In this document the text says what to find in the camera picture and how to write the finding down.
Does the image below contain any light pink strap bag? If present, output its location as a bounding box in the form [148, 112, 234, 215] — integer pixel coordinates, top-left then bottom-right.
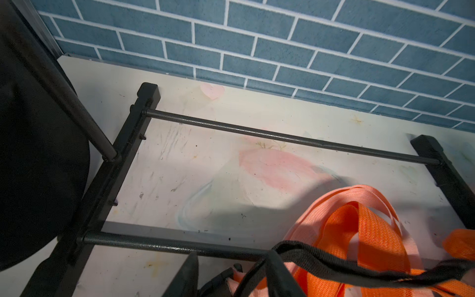
[226, 184, 426, 297]

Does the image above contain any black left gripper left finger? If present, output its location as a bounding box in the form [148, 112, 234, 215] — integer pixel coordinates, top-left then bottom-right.
[162, 253, 199, 297]

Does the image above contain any black crescent bag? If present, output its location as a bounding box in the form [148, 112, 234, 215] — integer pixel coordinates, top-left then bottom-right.
[196, 240, 475, 297]

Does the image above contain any dark orange zip bag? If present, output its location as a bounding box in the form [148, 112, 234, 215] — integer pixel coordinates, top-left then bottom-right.
[291, 202, 475, 297]

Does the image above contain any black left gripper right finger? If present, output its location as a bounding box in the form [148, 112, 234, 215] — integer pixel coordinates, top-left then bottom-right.
[265, 251, 305, 297]

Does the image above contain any black clothes rack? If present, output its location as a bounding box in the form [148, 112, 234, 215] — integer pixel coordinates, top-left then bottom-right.
[1, 1, 475, 297]

